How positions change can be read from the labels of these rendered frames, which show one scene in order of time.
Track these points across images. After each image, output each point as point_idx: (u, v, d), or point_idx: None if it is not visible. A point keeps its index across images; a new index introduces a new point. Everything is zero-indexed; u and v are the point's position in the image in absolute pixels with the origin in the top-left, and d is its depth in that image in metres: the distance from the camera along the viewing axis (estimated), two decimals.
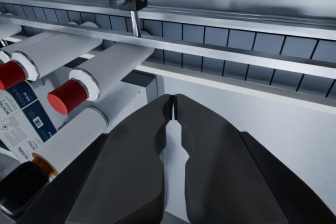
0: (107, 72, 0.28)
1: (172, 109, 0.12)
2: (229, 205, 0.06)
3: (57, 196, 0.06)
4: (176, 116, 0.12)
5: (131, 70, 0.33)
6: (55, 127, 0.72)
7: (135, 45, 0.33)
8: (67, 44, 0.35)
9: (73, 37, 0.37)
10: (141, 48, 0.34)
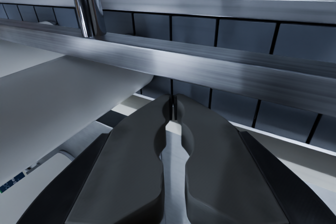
0: None
1: (172, 109, 0.12)
2: (229, 205, 0.06)
3: (57, 196, 0.06)
4: (176, 116, 0.12)
5: (89, 123, 0.14)
6: (22, 171, 0.53)
7: (105, 63, 0.14)
8: None
9: None
10: (119, 70, 0.15)
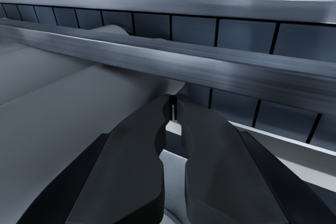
0: (18, 180, 0.07)
1: (172, 109, 0.12)
2: (229, 205, 0.06)
3: (57, 196, 0.06)
4: (176, 116, 0.12)
5: None
6: None
7: (144, 72, 0.13)
8: (47, 81, 0.12)
9: (70, 63, 0.13)
10: (157, 80, 0.13)
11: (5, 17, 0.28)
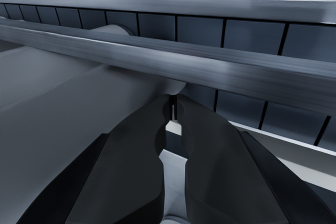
0: (17, 179, 0.07)
1: (172, 109, 0.12)
2: (229, 205, 0.06)
3: (57, 196, 0.06)
4: (176, 116, 0.12)
5: None
6: None
7: (143, 73, 0.13)
8: (50, 86, 0.12)
9: (73, 67, 0.14)
10: (156, 80, 0.13)
11: (22, 19, 0.26)
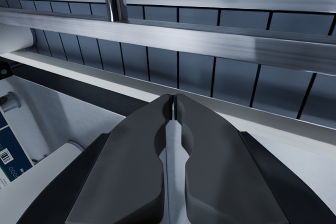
0: None
1: (172, 109, 0.12)
2: (229, 205, 0.06)
3: (57, 196, 0.06)
4: (176, 116, 0.12)
5: None
6: (30, 163, 0.55)
7: None
8: None
9: None
10: None
11: None
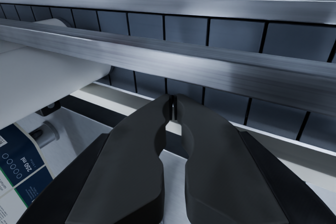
0: None
1: (172, 109, 0.12)
2: (229, 205, 0.06)
3: (57, 196, 0.06)
4: (176, 116, 0.12)
5: (43, 103, 0.16)
6: None
7: (57, 53, 0.17)
8: None
9: (7, 49, 0.17)
10: (70, 59, 0.17)
11: None
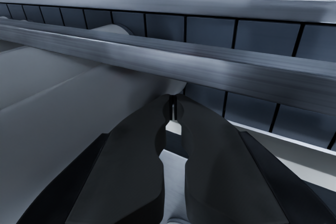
0: (18, 180, 0.07)
1: (172, 109, 0.12)
2: (229, 205, 0.06)
3: (57, 196, 0.06)
4: (176, 116, 0.12)
5: None
6: None
7: (142, 73, 0.13)
8: (51, 87, 0.12)
9: (74, 68, 0.14)
10: (156, 80, 0.13)
11: (24, 19, 0.26)
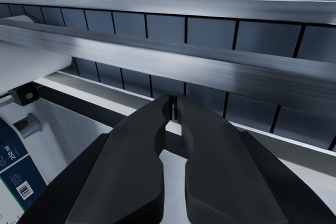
0: None
1: (172, 109, 0.12)
2: (229, 205, 0.06)
3: (57, 196, 0.06)
4: (176, 116, 0.12)
5: (4, 86, 0.19)
6: None
7: (16, 44, 0.20)
8: None
9: None
10: (29, 49, 0.20)
11: None
